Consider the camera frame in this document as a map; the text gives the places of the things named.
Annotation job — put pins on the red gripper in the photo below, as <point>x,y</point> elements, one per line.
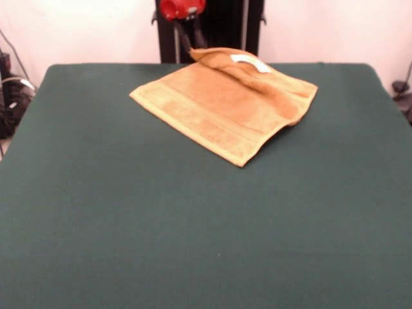
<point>180,8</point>

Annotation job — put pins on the orange-tan terry towel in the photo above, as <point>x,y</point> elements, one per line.
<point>209,106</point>

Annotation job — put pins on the black power strip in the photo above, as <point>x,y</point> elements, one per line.
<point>5,66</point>

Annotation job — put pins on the dark green table cloth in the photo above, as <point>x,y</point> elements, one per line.
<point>96,199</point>

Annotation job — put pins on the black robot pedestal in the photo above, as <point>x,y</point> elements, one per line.
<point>225,32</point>

